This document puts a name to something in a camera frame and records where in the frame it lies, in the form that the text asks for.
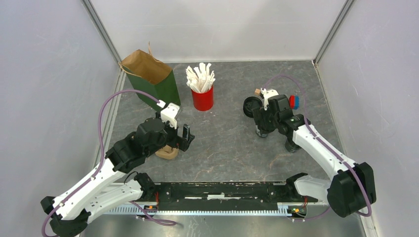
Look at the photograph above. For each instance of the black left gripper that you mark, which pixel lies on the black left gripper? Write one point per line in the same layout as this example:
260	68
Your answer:
182	142

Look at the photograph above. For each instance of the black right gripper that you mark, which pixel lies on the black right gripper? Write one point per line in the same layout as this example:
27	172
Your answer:
259	113

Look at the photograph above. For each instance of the black coffee cup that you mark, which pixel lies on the black coffee cup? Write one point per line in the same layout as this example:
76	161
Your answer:
292	124
261	133

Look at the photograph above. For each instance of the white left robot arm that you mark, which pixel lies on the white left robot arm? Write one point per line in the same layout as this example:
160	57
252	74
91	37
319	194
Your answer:
70	213

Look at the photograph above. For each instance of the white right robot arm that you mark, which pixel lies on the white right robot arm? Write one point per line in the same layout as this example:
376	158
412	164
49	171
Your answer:
350	187

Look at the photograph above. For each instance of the black coffee lid stack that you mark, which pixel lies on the black coffee lid stack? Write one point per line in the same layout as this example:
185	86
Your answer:
251	103

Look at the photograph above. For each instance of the brown cardboard cup carrier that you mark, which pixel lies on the brown cardboard cup carrier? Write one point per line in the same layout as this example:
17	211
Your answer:
167	152

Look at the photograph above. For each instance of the red and blue block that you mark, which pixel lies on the red and blue block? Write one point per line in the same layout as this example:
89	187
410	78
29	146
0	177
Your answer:
294	102

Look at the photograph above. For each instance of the red cup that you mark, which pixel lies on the red cup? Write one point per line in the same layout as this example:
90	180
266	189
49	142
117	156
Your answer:
203	101

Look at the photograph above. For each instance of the white wrapped stirrer bundle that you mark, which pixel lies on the white wrapped stirrer bundle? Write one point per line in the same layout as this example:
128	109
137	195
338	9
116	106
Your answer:
200	79

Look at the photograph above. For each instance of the green paper bag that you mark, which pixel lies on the green paper bag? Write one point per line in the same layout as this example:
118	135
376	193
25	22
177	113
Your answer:
150	75

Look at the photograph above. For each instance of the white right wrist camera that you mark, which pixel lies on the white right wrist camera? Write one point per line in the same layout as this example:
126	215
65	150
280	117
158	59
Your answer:
268	95

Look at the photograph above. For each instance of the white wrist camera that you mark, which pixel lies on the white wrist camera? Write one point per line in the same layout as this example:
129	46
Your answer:
169	113
268	95

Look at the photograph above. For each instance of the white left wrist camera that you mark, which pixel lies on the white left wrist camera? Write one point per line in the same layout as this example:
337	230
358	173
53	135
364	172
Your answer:
169	113

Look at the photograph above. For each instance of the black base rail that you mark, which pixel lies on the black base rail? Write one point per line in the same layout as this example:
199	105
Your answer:
222	198

